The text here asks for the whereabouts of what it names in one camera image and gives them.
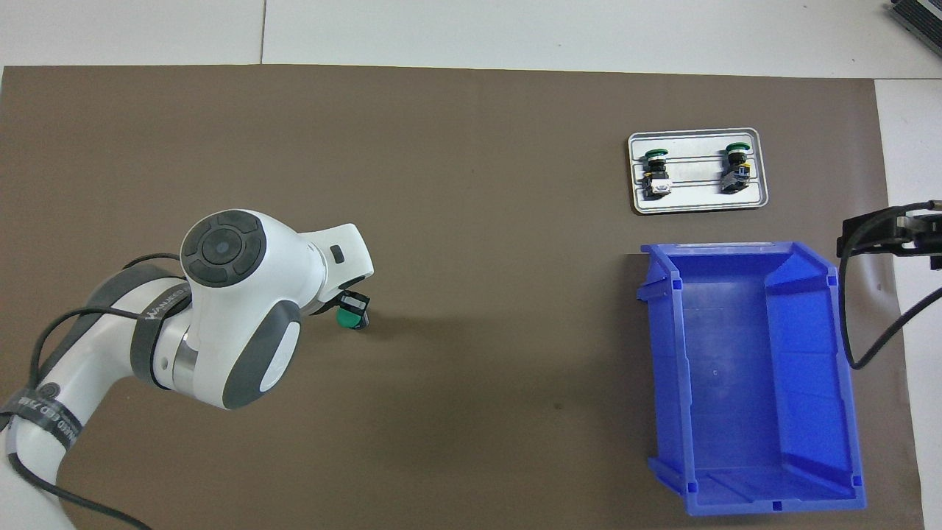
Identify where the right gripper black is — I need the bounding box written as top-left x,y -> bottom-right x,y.
839,200 -> 942,269

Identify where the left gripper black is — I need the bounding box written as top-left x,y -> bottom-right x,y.
302,272 -> 374,316

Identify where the grey metal tray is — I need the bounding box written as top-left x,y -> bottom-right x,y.
628,127 -> 770,216

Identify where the blue plastic storage bin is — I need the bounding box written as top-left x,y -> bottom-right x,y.
636,241 -> 868,517

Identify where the brown table mat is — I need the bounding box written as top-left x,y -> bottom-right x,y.
0,65 -> 927,530

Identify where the grey ribbed device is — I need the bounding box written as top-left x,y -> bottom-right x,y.
886,0 -> 942,46

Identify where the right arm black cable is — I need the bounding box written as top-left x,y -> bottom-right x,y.
839,200 -> 942,370

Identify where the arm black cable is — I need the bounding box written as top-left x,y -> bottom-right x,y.
0,253 -> 194,530
839,200 -> 942,370

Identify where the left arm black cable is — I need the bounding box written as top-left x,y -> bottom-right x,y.
0,253 -> 194,530

